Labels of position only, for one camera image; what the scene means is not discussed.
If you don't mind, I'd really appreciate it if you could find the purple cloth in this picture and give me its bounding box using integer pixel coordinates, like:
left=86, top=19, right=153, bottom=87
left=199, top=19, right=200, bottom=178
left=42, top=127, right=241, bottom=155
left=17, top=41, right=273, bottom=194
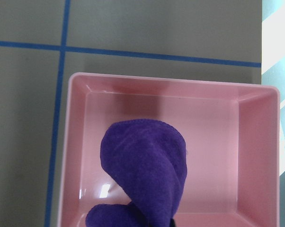
left=85, top=119, right=187, bottom=227

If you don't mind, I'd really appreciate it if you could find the pink plastic bin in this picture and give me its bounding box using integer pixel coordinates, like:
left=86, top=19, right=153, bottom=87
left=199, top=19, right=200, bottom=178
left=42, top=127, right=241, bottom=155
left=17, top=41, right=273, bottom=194
left=56, top=72, right=280, bottom=227

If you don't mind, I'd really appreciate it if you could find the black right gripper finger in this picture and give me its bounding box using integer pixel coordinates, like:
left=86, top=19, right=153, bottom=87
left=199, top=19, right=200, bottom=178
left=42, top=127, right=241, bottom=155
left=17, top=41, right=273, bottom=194
left=169, top=218, right=176, bottom=227

